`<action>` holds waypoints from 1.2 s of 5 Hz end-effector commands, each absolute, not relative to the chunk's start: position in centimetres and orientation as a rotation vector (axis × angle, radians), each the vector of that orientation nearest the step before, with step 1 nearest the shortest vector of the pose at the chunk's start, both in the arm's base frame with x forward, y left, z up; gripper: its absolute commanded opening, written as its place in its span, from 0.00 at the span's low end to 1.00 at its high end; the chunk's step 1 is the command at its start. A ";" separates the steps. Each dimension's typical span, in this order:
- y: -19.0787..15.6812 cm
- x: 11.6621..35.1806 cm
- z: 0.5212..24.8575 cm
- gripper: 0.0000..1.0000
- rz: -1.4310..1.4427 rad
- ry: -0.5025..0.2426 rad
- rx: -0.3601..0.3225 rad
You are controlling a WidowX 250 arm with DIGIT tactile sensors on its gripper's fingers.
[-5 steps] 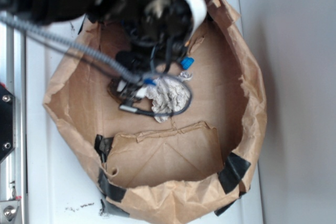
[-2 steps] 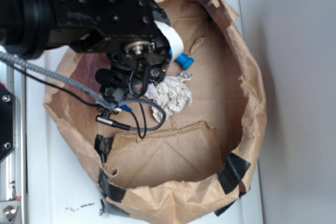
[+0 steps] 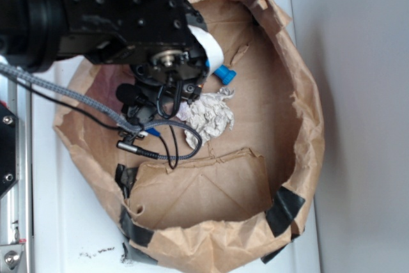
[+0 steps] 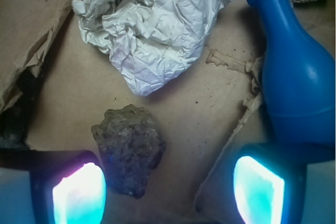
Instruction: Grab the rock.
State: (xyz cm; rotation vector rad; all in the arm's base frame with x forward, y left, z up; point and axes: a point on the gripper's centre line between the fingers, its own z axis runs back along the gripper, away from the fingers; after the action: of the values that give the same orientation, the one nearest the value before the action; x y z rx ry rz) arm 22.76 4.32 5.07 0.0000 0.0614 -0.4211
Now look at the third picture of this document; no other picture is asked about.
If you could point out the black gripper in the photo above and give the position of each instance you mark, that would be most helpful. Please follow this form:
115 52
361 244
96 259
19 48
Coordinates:
160 37

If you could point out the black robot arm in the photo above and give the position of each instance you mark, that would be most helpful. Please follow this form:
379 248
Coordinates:
31 32

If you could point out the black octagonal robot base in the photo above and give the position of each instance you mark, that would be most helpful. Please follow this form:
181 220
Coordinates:
9 147

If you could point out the blue plastic bottle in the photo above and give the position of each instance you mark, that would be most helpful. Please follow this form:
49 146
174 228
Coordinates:
221 71

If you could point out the crumpled white paper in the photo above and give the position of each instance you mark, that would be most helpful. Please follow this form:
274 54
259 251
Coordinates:
210 115

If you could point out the small black wrist microphone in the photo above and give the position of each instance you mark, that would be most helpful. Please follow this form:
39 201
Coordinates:
130 95

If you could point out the brown paper bag tray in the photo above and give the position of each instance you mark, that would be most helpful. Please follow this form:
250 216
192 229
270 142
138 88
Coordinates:
247 193

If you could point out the aluminium extrusion rail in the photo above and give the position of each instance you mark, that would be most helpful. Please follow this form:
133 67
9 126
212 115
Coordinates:
17 249

